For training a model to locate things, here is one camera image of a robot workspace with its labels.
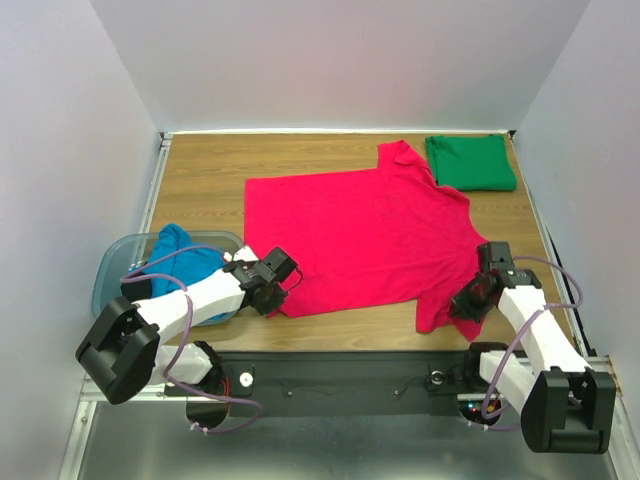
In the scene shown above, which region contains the black garment in bin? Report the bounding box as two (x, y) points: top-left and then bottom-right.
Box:
(120, 280), (152, 302)

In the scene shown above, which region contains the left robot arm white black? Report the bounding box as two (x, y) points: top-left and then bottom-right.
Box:
(75, 247), (298, 405)

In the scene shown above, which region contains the folded green t shirt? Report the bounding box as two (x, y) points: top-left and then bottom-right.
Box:
(425, 135), (517, 192)

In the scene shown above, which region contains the aluminium frame rail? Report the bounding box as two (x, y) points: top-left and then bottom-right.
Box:
(89, 362), (229, 405)

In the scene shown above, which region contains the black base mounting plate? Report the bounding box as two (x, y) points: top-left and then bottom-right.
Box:
(164, 350), (521, 419)

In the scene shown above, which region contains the teal plastic bin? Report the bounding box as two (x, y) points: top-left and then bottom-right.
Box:
(92, 231), (244, 316)

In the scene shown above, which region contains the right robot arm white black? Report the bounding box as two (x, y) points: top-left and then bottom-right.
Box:
(451, 242), (617, 454)

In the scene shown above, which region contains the red t shirt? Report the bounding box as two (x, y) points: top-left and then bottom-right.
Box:
(244, 141), (485, 341)

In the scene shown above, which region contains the blue t shirt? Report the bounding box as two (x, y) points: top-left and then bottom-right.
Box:
(145, 224), (224, 286)

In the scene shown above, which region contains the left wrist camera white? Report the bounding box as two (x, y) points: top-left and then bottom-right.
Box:
(223, 245), (259, 263)

